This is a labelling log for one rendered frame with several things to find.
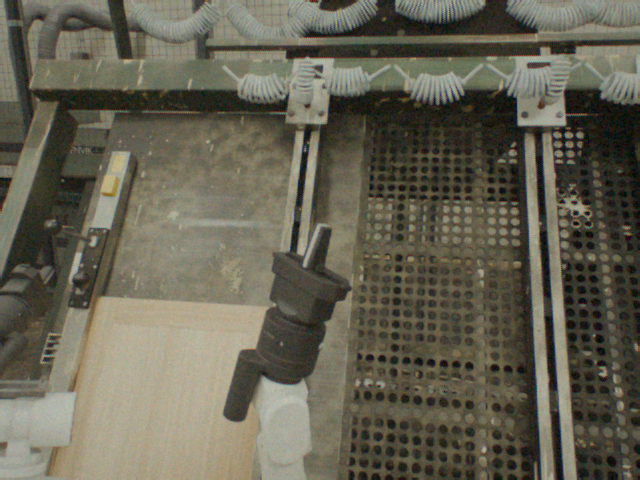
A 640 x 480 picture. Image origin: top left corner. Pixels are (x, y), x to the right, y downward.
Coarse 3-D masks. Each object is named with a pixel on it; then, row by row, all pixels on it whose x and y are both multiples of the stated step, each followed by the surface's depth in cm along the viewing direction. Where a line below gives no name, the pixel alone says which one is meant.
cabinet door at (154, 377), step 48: (96, 336) 126; (144, 336) 125; (192, 336) 123; (240, 336) 122; (96, 384) 122; (144, 384) 121; (192, 384) 119; (96, 432) 118; (144, 432) 117; (192, 432) 115; (240, 432) 114
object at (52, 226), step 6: (48, 222) 123; (54, 222) 123; (60, 222) 124; (48, 228) 123; (54, 228) 123; (60, 228) 124; (54, 234) 124; (72, 234) 127; (78, 234) 129; (84, 240) 130; (90, 240) 131; (96, 240) 131; (90, 246) 131; (96, 246) 131
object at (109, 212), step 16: (112, 160) 142; (128, 160) 141; (128, 176) 141; (128, 192) 142; (112, 208) 136; (96, 224) 135; (112, 224) 135; (112, 240) 135; (96, 288) 129; (80, 320) 126; (64, 336) 125; (80, 336) 124; (64, 352) 123; (80, 352) 124; (64, 368) 122; (64, 384) 120; (48, 448) 116; (48, 464) 115
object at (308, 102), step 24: (312, 72) 123; (312, 96) 125; (288, 120) 131; (312, 120) 130; (312, 144) 132; (312, 168) 129; (288, 192) 128; (312, 192) 127; (288, 216) 125; (312, 216) 128; (288, 240) 123
